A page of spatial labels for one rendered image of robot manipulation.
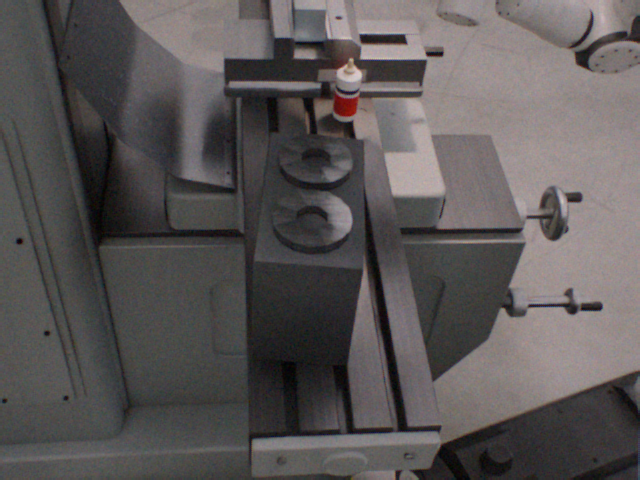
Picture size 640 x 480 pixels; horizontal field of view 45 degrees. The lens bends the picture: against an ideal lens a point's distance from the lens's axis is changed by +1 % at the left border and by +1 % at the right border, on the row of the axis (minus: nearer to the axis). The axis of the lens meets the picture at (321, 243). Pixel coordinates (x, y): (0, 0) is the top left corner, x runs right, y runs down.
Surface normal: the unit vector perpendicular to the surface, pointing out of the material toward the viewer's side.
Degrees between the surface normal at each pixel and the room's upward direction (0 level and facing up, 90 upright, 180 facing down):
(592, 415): 0
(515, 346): 0
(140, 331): 90
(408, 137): 0
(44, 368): 89
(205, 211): 90
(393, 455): 90
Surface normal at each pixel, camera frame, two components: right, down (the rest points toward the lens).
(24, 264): 0.08, 0.72
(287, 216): 0.07, -0.68
